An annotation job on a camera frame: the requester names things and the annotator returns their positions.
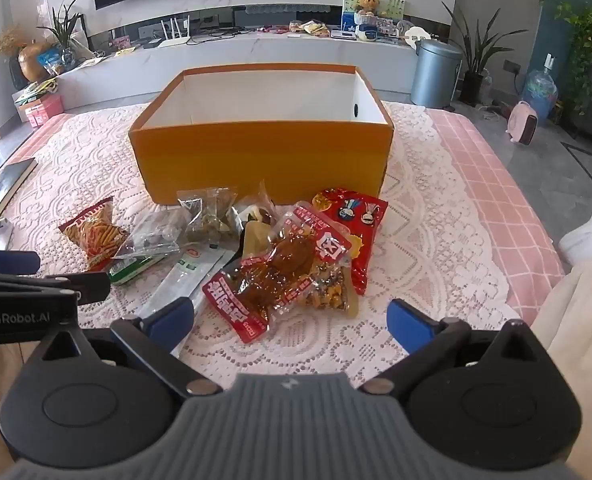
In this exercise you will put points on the clear packet with brown filling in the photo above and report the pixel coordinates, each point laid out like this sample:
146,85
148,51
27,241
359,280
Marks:
261,210

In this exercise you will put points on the long white green packet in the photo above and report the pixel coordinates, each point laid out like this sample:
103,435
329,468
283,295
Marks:
190,270

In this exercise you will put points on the green plant in glass vase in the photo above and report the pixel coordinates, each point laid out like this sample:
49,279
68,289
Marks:
65,30

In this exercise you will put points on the pink cardboard box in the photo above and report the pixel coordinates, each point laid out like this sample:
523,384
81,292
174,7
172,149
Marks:
45,112

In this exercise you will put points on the brown teddy bear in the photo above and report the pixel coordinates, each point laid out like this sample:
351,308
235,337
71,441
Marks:
367,4

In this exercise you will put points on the potted long-leaf plant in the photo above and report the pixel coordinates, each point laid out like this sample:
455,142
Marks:
472,85

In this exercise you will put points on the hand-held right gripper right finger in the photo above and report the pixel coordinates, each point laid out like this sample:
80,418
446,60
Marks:
406,324

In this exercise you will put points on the yellow snack bags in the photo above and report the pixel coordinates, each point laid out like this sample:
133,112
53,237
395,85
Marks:
311,27

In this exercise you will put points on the person's cream trousers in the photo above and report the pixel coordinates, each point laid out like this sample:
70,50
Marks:
581,335

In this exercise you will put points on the red stick snack packet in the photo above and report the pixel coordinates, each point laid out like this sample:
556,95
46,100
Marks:
93,235

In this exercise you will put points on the clear packet with dark pieces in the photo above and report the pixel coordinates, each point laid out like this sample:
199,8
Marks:
150,237

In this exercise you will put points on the blue water jug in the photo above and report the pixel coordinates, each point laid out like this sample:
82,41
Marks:
540,90

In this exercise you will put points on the clear packet of mixed nuts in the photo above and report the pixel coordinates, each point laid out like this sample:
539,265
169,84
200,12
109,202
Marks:
331,290

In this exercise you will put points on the white marble media console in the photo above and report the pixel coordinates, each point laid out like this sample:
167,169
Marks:
251,52

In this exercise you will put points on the white router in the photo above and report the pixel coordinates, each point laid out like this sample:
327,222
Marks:
175,40

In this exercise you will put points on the green sausage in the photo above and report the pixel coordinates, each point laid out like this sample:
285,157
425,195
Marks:
130,271

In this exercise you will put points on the red cartoon snack packet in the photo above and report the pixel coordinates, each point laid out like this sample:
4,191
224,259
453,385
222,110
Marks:
361,230

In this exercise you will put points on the red vacuum-packed chicken leg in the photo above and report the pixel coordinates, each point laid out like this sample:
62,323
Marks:
276,265

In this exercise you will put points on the golden round vase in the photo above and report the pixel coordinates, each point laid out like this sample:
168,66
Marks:
33,62

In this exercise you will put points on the person's white sock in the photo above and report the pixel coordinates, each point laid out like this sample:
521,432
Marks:
591,235

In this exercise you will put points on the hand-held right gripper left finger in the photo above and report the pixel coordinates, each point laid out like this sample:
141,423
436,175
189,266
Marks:
170,317

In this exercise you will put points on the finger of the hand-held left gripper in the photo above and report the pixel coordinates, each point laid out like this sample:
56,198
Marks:
8,262
93,289

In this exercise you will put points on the green picture board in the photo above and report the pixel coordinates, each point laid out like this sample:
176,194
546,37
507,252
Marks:
393,10

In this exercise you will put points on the trailing green vine plant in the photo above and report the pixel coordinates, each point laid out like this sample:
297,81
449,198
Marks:
588,45

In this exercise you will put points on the clear packet with green filling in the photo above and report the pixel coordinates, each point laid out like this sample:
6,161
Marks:
210,215

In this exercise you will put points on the grey metal trash can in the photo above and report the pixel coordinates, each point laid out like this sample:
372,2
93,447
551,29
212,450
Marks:
433,77

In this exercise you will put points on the orange cardboard box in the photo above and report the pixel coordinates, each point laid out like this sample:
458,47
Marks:
256,160

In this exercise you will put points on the pale yellow snack packet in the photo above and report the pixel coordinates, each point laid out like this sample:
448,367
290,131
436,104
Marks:
256,240

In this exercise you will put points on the dark flat book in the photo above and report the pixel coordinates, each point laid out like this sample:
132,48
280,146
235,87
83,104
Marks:
8,187

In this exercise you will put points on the pink checked blanket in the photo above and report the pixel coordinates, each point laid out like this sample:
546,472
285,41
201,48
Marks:
486,185

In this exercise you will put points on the pink space heater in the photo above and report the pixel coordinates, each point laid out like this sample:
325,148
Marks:
523,122

